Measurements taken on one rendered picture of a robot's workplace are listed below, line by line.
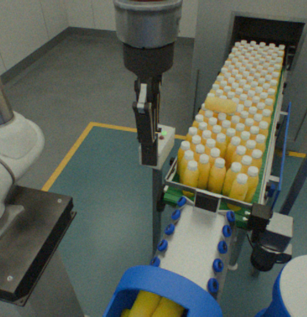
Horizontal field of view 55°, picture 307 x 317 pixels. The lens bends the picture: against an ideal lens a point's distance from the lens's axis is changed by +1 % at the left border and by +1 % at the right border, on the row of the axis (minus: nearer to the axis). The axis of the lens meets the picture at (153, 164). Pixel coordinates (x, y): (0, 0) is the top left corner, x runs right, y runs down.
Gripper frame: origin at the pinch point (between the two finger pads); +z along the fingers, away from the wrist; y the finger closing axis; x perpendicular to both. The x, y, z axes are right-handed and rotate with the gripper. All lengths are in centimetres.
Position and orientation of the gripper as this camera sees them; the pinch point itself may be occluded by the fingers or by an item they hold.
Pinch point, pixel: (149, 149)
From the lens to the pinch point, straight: 55.6
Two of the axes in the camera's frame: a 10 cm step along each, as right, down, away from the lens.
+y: 1.9, -6.7, 7.2
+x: -9.8, -1.3, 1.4
